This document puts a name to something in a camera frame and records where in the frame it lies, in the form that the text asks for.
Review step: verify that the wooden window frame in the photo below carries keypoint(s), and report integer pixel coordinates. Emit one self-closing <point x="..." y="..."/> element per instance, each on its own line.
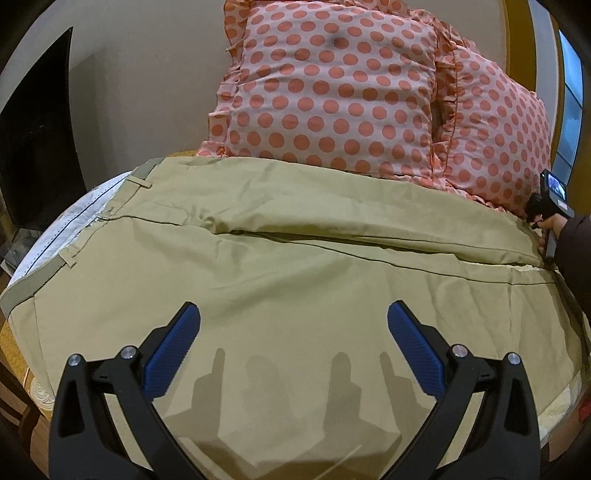
<point x="542" y="54"/>

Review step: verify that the khaki pants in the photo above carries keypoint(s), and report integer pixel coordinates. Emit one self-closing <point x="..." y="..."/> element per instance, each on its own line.
<point x="294" y="374"/>

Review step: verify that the dark sleeve right forearm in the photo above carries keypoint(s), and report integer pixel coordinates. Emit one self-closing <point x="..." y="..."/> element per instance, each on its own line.
<point x="573" y="258"/>

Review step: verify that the left polka dot pillow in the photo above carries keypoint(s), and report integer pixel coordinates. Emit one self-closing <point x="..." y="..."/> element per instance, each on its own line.
<point x="346" y="85"/>

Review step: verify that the polka dot pillow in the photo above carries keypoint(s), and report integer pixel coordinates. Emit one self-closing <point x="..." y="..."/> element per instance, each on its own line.
<point x="346" y="85"/>
<point x="494" y="139"/>

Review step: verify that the right polka dot pillow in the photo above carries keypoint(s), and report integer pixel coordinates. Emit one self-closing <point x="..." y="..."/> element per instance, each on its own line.
<point x="494" y="139"/>

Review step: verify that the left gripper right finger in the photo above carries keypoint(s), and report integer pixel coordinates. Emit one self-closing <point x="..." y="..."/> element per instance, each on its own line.
<point x="504" y="441"/>

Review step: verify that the person right hand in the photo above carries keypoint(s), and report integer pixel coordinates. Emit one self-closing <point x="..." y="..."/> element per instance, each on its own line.
<point x="552" y="227"/>

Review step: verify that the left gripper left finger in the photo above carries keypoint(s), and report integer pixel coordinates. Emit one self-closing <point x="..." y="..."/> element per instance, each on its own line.
<point x="84" y="442"/>

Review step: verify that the yellow patterned bedsheet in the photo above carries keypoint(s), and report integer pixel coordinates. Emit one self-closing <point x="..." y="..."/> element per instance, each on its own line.
<point x="27" y="368"/>

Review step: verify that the black television screen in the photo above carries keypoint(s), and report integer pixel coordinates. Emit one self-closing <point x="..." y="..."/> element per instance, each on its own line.
<point x="40" y="171"/>

